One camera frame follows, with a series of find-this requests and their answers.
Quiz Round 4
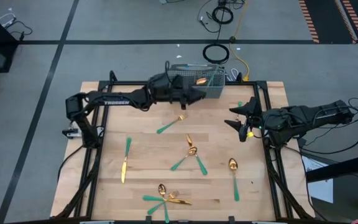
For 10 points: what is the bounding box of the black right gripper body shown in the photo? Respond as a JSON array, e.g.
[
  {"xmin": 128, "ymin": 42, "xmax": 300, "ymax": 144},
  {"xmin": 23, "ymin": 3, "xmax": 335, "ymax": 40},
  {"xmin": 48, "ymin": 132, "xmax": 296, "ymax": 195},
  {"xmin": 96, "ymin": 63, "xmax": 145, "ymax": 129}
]
[{"xmin": 246, "ymin": 113, "xmax": 273, "ymax": 140}]

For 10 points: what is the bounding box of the white paper sheet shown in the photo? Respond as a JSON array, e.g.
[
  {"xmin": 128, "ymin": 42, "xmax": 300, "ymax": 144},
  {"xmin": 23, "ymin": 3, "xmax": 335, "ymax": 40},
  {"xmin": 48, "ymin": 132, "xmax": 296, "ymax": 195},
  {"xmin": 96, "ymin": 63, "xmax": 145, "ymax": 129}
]
[{"xmin": 301, "ymin": 155, "xmax": 334, "ymax": 205}]

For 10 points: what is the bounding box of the black orange-striped floor mat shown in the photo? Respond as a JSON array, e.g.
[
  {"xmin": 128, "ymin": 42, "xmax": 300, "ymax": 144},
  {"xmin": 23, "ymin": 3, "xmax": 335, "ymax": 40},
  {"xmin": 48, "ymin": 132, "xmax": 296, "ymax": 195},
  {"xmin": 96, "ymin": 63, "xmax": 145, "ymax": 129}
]
[{"xmin": 298, "ymin": 0, "xmax": 358, "ymax": 44}]

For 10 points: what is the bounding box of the coiled black floor cable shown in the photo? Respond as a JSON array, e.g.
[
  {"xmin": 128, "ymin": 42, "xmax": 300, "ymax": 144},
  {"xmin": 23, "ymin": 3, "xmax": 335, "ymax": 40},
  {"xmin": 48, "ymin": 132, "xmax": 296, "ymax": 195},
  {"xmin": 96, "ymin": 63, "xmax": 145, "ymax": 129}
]
[
  {"xmin": 202, "ymin": 43, "xmax": 231, "ymax": 65},
  {"xmin": 211, "ymin": 5, "xmax": 234, "ymax": 25}
]

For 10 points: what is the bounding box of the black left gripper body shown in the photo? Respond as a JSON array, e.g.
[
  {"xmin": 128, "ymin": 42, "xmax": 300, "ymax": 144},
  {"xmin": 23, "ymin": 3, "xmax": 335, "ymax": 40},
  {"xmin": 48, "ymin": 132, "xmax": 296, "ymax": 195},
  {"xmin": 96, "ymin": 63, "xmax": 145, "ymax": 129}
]
[{"xmin": 166, "ymin": 81, "xmax": 191, "ymax": 110}]

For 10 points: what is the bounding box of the black desk beam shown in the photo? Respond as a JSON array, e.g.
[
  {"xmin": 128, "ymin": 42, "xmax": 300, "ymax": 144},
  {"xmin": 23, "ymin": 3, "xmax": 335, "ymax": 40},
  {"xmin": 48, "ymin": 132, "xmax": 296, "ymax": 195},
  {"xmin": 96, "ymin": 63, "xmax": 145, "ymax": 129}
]
[{"xmin": 305, "ymin": 151, "xmax": 358, "ymax": 184}]

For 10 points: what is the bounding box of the yellow floor cable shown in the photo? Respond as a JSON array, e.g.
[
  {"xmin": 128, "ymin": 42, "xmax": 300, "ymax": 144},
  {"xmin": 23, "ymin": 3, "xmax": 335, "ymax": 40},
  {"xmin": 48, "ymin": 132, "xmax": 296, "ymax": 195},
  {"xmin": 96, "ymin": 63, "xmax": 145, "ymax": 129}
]
[{"xmin": 228, "ymin": 0, "xmax": 250, "ymax": 82}]

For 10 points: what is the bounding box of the black aluminium table frame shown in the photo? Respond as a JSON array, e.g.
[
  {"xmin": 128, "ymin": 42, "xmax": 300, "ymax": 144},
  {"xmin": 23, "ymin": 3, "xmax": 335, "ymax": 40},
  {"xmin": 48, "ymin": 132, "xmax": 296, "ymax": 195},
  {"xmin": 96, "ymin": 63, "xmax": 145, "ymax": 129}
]
[{"xmin": 50, "ymin": 70, "xmax": 316, "ymax": 224}]

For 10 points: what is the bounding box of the grey mesh cutlery basket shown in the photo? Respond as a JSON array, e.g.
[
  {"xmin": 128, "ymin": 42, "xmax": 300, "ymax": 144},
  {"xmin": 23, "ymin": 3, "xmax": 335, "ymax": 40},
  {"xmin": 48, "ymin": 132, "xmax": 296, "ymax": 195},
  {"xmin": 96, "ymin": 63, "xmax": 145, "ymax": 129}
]
[{"xmin": 166, "ymin": 63, "xmax": 226, "ymax": 100}]

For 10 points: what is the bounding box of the white floor cable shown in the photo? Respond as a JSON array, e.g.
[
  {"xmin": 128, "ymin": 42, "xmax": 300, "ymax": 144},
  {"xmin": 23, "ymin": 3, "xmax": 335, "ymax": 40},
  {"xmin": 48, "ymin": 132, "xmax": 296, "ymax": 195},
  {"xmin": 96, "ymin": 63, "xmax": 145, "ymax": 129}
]
[{"xmin": 0, "ymin": 12, "xmax": 17, "ymax": 29}]

